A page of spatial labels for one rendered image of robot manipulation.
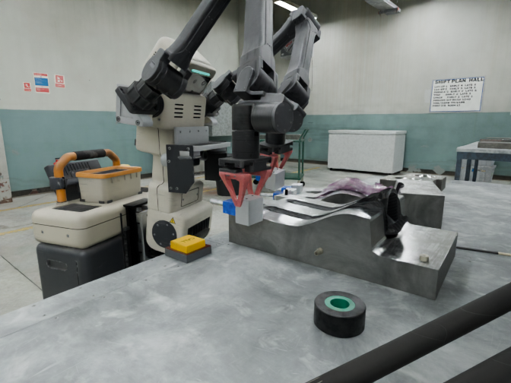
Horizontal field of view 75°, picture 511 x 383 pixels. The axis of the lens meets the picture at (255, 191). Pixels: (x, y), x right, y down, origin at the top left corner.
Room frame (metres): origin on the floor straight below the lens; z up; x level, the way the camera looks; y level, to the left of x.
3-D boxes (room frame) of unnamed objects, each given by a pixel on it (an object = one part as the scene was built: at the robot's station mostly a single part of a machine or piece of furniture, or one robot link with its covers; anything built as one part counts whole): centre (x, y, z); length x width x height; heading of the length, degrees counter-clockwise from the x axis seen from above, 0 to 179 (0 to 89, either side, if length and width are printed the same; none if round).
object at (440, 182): (1.60, -0.82, 0.83); 0.17 x 0.13 x 0.06; 53
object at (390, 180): (1.46, -0.68, 0.84); 0.20 x 0.15 x 0.07; 53
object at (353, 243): (0.80, -0.21, 0.87); 0.50 x 0.26 x 0.14; 53
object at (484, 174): (6.27, -4.17, 0.16); 0.60 x 0.42 x 0.33; 47
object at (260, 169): (0.70, 0.01, 0.99); 0.07 x 0.07 x 0.09; 53
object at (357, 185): (1.14, -0.35, 0.90); 0.26 x 0.18 x 0.08; 70
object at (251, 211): (0.71, 0.05, 0.94); 0.13 x 0.05 x 0.05; 53
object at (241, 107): (0.68, 0.01, 1.12); 0.07 x 0.06 x 0.07; 47
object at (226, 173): (0.68, 0.03, 0.99); 0.07 x 0.07 x 0.09; 53
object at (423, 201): (1.14, -0.35, 0.86); 0.50 x 0.26 x 0.11; 70
